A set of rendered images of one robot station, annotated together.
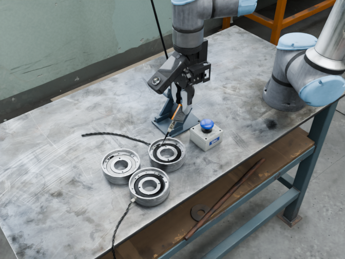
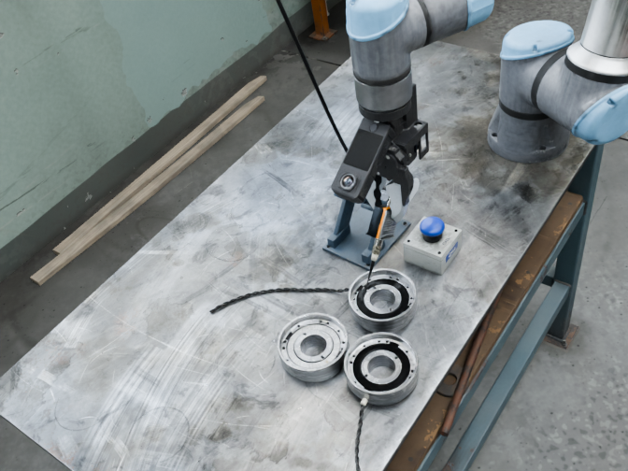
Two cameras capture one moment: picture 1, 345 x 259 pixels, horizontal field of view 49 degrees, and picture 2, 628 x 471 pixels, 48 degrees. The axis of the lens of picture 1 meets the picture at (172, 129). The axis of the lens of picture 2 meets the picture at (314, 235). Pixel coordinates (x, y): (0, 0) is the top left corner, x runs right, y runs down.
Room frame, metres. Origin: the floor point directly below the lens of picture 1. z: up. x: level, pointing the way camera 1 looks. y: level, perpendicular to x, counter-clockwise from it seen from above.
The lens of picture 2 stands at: (0.07, 0.21, 1.68)
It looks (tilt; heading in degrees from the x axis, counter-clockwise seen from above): 45 degrees down; 351
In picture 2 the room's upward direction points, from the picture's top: 11 degrees counter-clockwise
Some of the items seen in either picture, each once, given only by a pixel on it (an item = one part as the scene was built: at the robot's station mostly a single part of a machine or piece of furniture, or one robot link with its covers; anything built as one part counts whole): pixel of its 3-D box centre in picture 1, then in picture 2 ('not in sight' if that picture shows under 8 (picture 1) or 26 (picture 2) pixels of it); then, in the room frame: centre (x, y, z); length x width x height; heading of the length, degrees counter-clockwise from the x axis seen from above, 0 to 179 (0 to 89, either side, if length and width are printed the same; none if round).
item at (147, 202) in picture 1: (149, 187); (381, 370); (0.63, 0.06, 0.82); 0.10 x 0.10 x 0.04
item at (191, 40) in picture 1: (187, 34); (381, 84); (0.83, -0.04, 1.15); 0.08 x 0.08 x 0.05
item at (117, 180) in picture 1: (121, 167); (314, 349); (0.70, 0.14, 0.82); 0.10 x 0.10 x 0.04
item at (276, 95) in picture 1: (287, 86); (529, 117); (1.04, -0.39, 0.85); 0.15 x 0.15 x 0.10
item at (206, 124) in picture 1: (206, 128); (432, 234); (0.83, -0.10, 0.85); 0.04 x 0.04 x 0.05
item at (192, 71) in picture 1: (189, 62); (390, 131); (0.84, -0.05, 1.07); 0.09 x 0.08 x 0.12; 125
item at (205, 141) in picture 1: (207, 133); (434, 242); (0.83, -0.11, 0.82); 0.08 x 0.07 x 0.05; 128
